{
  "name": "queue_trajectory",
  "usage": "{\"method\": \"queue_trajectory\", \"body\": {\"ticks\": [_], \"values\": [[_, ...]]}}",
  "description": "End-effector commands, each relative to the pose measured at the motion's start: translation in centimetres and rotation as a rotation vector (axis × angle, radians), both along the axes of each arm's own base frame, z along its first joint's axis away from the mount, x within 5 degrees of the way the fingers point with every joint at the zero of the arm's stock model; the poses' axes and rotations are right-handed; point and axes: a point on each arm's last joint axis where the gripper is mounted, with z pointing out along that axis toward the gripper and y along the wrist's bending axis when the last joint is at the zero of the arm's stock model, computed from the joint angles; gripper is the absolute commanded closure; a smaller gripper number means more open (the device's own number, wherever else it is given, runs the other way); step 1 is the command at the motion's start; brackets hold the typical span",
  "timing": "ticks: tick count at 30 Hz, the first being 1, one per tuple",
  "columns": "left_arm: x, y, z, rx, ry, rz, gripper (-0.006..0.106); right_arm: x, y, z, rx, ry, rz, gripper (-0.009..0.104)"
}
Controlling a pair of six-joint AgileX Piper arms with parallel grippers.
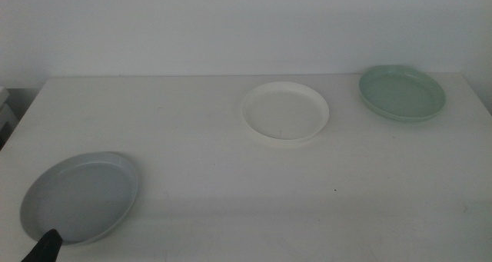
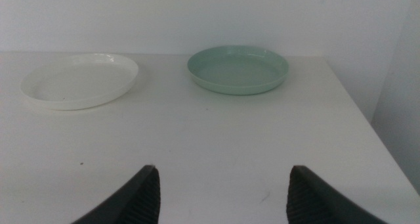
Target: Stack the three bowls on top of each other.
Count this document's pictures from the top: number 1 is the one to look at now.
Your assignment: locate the grey shallow bowl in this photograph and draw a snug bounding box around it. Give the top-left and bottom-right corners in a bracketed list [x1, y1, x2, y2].
[19, 151, 139, 246]

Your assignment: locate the white shallow bowl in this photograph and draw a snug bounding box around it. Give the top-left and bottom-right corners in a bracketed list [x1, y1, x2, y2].
[241, 81, 331, 144]

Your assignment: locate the pale green shallow bowl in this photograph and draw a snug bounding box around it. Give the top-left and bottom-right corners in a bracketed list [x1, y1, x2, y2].
[358, 65, 447, 123]

